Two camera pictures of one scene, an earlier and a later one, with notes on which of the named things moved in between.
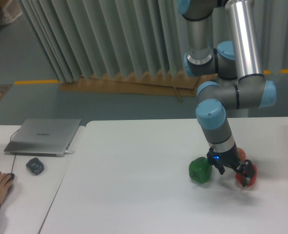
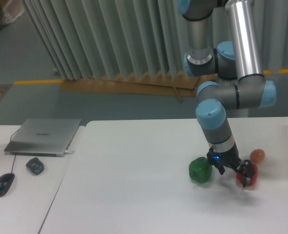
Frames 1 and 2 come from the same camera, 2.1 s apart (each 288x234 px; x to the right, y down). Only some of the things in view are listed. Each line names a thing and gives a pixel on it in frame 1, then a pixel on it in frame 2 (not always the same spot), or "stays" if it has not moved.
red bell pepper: [239, 177] stays
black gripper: [231, 158] stays
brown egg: [241, 154] → [257, 155]
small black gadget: [35, 165] stays
